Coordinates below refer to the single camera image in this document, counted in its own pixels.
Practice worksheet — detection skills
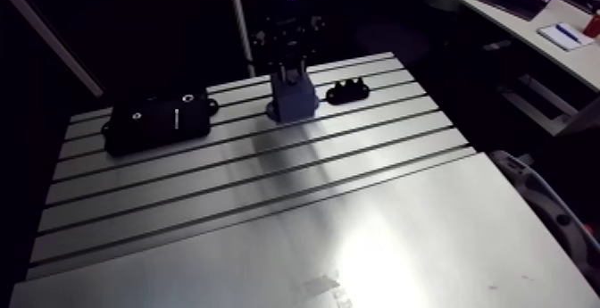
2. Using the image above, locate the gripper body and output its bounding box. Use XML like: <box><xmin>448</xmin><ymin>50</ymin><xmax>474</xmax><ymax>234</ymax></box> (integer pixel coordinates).
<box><xmin>253</xmin><ymin>12</ymin><xmax>328</xmax><ymax>85</ymax></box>

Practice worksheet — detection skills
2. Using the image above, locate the blue pen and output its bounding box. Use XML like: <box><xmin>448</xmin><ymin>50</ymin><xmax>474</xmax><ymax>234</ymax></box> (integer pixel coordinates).
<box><xmin>554</xmin><ymin>23</ymin><xmax>583</xmax><ymax>46</ymax></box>

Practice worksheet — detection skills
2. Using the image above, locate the pale holed strip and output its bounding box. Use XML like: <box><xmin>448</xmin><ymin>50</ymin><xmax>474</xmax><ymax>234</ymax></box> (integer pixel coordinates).
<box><xmin>488</xmin><ymin>149</ymin><xmax>600</xmax><ymax>296</ymax></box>

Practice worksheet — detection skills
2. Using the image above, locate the pale slanted beam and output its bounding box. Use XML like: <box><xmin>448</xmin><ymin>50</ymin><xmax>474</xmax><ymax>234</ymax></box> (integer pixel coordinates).
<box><xmin>0</xmin><ymin>0</ymin><xmax>104</xmax><ymax>98</ymax></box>

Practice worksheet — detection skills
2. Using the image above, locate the dark blue-grey block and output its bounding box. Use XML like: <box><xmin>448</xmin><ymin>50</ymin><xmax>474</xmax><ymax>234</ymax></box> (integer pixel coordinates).
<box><xmin>265</xmin><ymin>71</ymin><xmax>321</xmax><ymax>124</ymax></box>

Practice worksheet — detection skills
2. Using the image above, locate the white post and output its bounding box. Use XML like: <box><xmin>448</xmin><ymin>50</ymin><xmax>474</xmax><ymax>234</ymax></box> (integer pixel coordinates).
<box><xmin>226</xmin><ymin>0</ymin><xmax>257</xmax><ymax>79</ymax></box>

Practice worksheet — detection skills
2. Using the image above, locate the black tray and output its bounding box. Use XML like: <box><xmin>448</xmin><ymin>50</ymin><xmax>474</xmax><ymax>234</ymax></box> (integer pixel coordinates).
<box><xmin>100</xmin><ymin>90</ymin><xmax>221</xmax><ymax>157</ymax></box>

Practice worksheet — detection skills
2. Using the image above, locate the white notebook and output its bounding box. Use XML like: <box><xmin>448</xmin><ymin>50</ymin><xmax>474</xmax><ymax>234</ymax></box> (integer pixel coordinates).
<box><xmin>536</xmin><ymin>21</ymin><xmax>596</xmax><ymax>52</ymax></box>

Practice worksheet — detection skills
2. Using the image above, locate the black oval holder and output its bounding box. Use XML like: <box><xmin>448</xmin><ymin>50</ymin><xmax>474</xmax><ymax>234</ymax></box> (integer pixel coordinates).
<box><xmin>325</xmin><ymin>77</ymin><xmax>371</xmax><ymax>106</ymax></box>

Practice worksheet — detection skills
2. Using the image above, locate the white desk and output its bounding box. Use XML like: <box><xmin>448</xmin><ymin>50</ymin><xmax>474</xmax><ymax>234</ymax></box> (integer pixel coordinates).
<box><xmin>421</xmin><ymin>0</ymin><xmax>600</xmax><ymax>94</ymax></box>

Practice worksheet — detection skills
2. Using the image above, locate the red container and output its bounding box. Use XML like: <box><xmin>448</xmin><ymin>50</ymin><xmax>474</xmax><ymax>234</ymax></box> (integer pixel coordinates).
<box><xmin>581</xmin><ymin>10</ymin><xmax>600</xmax><ymax>39</ymax></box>

